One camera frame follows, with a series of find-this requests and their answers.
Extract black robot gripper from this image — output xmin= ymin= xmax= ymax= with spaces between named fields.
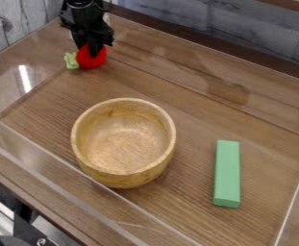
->
xmin=59 ymin=0 xmax=115 ymax=57

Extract black metal table bracket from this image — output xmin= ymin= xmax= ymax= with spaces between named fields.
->
xmin=14 ymin=214 xmax=58 ymax=246

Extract red plush fruit green stem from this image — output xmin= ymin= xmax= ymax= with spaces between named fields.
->
xmin=64 ymin=44 xmax=107 ymax=69

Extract green rectangular block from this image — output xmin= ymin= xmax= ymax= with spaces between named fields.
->
xmin=214 ymin=139 xmax=242 ymax=209

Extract clear acrylic tray walls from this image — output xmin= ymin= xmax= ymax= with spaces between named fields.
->
xmin=0 ymin=17 xmax=299 ymax=246

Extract wooden bowl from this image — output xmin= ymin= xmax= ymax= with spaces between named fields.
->
xmin=71 ymin=98 xmax=177 ymax=188

